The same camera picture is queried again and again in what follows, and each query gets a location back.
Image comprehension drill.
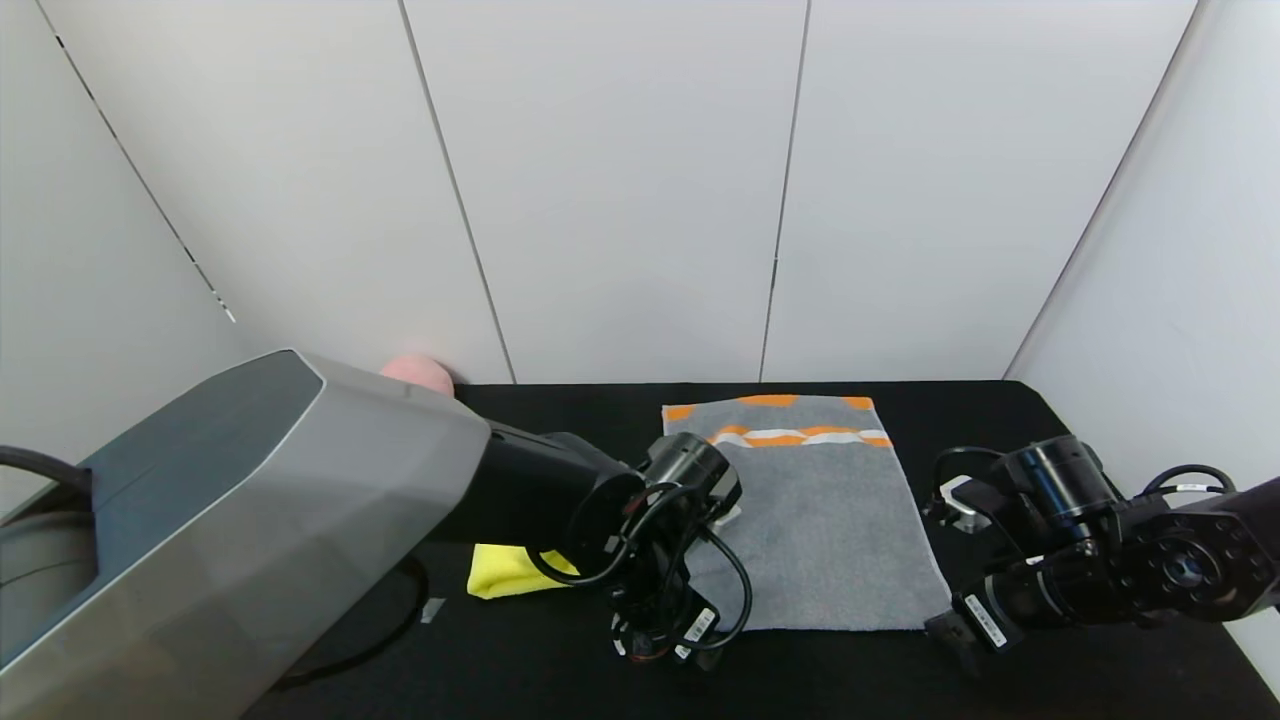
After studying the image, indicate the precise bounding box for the black left wrist camera cable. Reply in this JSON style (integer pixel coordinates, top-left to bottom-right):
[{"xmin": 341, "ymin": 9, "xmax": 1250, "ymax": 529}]
[{"xmin": 524, "ymin": 482, "xmax": 754, "ymax": 654}]

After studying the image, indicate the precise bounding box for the yellow microfibre towel black trim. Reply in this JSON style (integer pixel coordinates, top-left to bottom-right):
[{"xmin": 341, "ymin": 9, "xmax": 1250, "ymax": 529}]
[{"xmin": 466, "ymin": 542, "xmax": 584, "ymax": 602}]

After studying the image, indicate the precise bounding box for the black cable loop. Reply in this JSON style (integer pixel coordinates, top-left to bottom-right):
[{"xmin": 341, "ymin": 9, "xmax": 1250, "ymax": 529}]
[{"xmin": 0, "ymin": 444, "xmax": 97, "ymax": 502}]

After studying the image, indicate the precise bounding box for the grey towel with orange stripes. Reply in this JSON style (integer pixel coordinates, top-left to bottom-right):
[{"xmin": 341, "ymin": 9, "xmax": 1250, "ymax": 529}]
[{"xmin": 662, "ymin": 394, "xmax": 954, "ymax": 634}]

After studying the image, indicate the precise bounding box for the black cable with white label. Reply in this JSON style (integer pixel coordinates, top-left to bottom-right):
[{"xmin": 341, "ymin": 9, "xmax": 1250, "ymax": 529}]
[{"xmin": 1139, "ymin": 462, "xmax": 1242, "ymax": 502}]

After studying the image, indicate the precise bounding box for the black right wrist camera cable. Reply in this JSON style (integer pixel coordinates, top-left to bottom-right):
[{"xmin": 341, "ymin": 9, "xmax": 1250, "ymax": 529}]
[{"xmin": 924, "ymin": 446, "xmax": 1007, "ymax": 527}]

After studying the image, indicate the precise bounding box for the pink peach plush toy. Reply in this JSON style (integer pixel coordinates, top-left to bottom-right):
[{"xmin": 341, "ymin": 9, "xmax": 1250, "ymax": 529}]
[{"xmin": 379, "ymin": 352, "xmax": 457, "ymax": 399}]

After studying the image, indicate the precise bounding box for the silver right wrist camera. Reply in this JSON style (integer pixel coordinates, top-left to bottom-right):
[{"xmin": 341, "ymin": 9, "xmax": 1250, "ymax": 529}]
[{"xmin": 939, "ymin": 477, "xmax": 994, "ymax": 534}]

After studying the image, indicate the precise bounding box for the thin black hanging cable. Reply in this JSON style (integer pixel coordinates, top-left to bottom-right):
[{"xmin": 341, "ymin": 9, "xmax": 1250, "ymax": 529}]
[{"xmin": 279, "ymin": 557, "xmax": 434, "ymax": 694}]

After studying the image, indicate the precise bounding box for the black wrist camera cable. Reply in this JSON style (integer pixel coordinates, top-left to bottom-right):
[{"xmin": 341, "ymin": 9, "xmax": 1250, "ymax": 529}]
[
  {"xmin": 924, "ymin": 446, "xmax": 1007, "ymax": 527},
  {"xmin": 524, "ymin": 482, "xmax": 754, "ymax": 654}
]

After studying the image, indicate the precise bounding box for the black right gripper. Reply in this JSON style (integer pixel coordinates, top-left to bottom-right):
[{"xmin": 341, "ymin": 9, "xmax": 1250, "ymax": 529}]
[{"xmin": 924, "ymin": 570, "xmax": 1067, "ymax": 680}]

